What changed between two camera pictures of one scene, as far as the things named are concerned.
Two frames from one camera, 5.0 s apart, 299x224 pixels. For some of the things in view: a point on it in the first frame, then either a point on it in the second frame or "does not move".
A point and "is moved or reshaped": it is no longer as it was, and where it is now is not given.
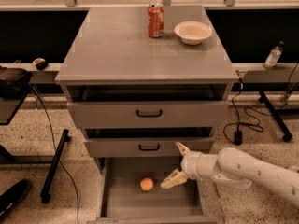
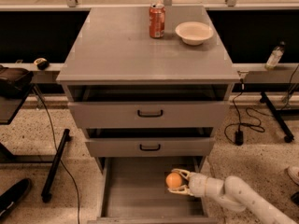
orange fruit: [147, 184] is moved or reshaped
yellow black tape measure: [40, 63] does not move
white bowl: [192, 32] does not move
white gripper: [189, 165] -> [197, 184]
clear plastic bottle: [274, 55] does not move
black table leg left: [45, 196] does not move
